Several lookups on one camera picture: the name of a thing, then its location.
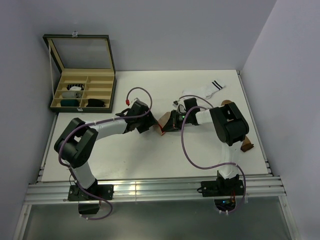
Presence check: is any aluminium mounting rail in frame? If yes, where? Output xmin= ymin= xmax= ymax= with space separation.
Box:
xmin=23 ymin=176 xmax=286 ymax=205

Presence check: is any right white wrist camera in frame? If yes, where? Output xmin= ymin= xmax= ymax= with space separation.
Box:
xmin=172 ymin=100 xmax=186 ymax=114

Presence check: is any grey rolled sock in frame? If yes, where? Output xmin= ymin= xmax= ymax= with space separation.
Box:
xmin=61 ymin=91 xmax=82 ymax=99

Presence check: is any white striped sock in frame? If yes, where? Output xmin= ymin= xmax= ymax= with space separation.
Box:
xmin=182 ymin=79 xmax=226 ymax=99

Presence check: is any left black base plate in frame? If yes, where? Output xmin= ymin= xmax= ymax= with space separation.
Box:
xmin=67 ymin=180 xmax=114 ymax=221

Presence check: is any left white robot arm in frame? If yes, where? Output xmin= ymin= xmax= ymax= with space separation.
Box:
xmin=54 ymin=99 xmax=158 ymax=200

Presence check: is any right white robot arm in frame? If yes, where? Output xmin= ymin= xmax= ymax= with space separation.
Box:
xmin=158 ymin=95 xmax=249 ymax=195

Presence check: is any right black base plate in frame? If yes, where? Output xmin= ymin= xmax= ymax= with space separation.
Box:
xmin=196 ymin=178 xmax=245 ymax=212

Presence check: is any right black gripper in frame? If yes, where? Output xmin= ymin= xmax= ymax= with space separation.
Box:
xmin=162 ymin=110 xmax=191 ymax=133

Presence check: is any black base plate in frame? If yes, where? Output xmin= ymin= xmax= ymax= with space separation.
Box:
xmin=67 ymin=180 xmax=114 ymax=221
xmin=196 ymin=178 xmax=245 ymax=212

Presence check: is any dark green rolled sock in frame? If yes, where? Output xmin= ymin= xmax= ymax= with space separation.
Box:
xmin=60 ymin=99 xmax=80 ymax=108

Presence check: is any black white rolled sock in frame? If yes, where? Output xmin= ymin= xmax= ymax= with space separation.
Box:
xmin=66 ymin=83 xmax=85 ymax=91

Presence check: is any black compartment storage box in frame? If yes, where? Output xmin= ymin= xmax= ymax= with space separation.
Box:
xmin=42 ymin=31 xmax=117 ymax=113

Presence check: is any brown sock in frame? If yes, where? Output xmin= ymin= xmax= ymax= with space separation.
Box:
xmin=221 ymin=99 xmax=254 ymax=153

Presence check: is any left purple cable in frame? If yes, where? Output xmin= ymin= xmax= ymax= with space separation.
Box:
xmin=58 ymin=86 xmax=153 ymax=221

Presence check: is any beige reindeer sock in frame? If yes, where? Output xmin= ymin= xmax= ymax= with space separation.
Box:
xmin=154 ymin=112 xmax=173 ymax=136

